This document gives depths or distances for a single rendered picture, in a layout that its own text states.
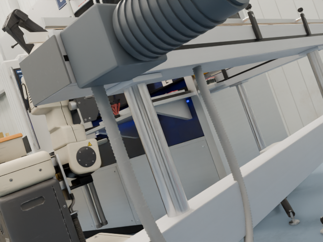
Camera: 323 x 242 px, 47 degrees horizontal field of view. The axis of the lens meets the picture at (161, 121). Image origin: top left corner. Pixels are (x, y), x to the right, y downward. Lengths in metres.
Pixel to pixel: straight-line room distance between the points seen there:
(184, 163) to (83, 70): 1.91
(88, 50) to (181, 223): 0.37
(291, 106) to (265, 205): 3.98
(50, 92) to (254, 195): 0.57
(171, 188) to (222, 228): 0.15
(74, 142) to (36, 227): 0.46
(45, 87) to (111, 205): 2.52
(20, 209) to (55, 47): 1.05
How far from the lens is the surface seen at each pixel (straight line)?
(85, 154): 1.85
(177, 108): 2.23
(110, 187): 3.06
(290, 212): 2.18
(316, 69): 1.77
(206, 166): 2.36
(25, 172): 1.60
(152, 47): 0.53
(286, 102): 4.95
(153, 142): 0.75
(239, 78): 2.23
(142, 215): 0.64
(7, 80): 2.80
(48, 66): 0.65
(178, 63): 0.81
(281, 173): 1.11
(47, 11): 3.30
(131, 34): 0.52
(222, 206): 0.84
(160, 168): 0.75
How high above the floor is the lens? 0.72
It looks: 1 degrees up
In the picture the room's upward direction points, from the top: 20 degrees counter-clockwise
